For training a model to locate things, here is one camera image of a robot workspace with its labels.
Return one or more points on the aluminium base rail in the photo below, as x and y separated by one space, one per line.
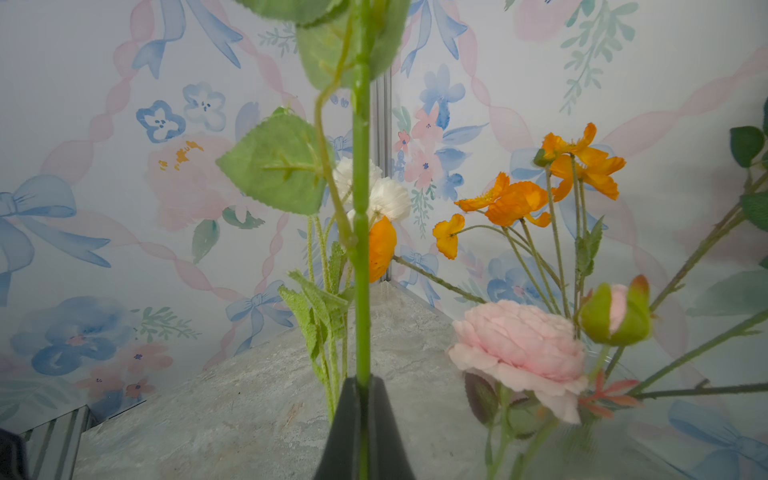
51 448

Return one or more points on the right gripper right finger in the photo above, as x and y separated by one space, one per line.
387 456

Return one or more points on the pink rose stem with leaves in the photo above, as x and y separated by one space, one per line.
691 217

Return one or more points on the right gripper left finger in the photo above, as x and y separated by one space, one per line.
340 458

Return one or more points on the cream white rose stem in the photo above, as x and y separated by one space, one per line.
739 330

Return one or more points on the pink carnation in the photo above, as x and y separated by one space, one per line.
540 385

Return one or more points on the orange poppy flower stem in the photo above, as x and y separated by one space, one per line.
507 204

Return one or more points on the orange rose stem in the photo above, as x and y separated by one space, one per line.
285 161

